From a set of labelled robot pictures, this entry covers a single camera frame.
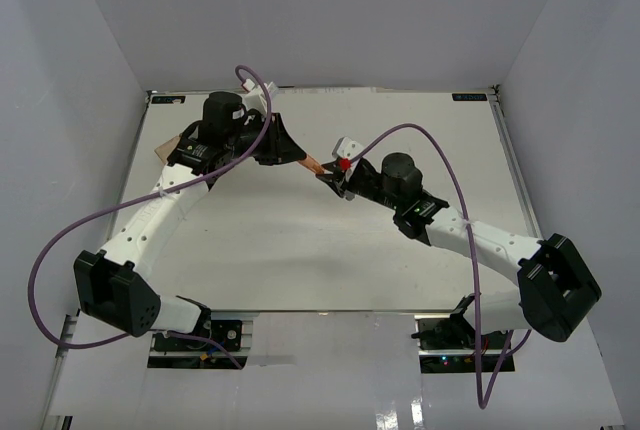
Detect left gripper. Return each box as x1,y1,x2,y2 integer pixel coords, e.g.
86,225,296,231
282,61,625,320
226,114,308,167

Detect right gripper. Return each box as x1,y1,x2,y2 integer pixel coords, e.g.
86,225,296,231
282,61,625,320
317,160,402,212

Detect orange transparent highlighter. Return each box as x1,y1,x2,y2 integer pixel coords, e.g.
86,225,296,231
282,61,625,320
298,155,326,175

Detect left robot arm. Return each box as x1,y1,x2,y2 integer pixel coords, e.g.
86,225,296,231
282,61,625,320
73,88,307,349

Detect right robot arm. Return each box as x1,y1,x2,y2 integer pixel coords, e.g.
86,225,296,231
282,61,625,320
317,153,602,349

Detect orange transparent tray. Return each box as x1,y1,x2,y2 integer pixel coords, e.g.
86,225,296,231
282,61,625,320
154,135,181,165

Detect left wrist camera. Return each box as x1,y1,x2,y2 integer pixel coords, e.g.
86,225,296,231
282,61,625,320
241,79,279,115

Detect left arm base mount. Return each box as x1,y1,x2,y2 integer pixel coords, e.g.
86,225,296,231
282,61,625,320
151,319,243,355

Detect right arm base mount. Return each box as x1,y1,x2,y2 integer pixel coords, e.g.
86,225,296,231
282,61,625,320
408,294,514,359

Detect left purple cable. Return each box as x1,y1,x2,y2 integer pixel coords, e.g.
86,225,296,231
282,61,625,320
27,65,274,370

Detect purple cable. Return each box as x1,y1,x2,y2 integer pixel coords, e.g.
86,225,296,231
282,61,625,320
354,123,532,410
27,65,274,370

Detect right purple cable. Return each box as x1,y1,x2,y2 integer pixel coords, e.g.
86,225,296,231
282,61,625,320
354,123,532,410

